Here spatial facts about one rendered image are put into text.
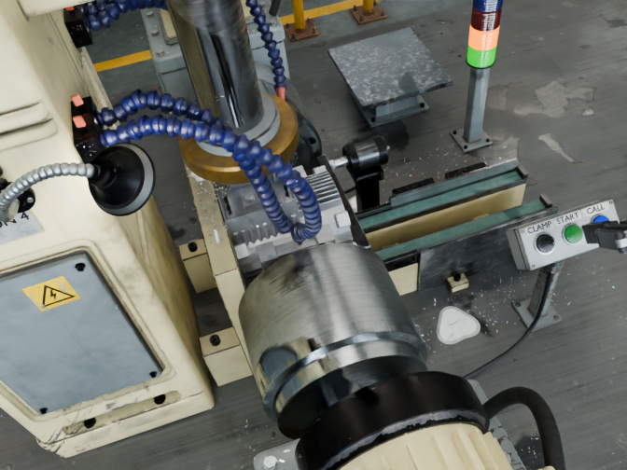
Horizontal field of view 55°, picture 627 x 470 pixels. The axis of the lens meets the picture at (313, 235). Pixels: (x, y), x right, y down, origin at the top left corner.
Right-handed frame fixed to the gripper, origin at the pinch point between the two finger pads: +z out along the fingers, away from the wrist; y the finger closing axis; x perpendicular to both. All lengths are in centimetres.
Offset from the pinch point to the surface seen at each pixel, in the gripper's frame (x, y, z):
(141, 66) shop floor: -128, 75, 255
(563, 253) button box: 2.4, 2.5, 8.0
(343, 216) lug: -13.7, 33.2, 16.6
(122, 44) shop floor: -150, 82, 273
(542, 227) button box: -2.6, 4.5, 7.9
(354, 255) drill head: -7.8, 35.6, 4.0
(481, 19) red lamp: -44, -10, 34
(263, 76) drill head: -45, 37, 34
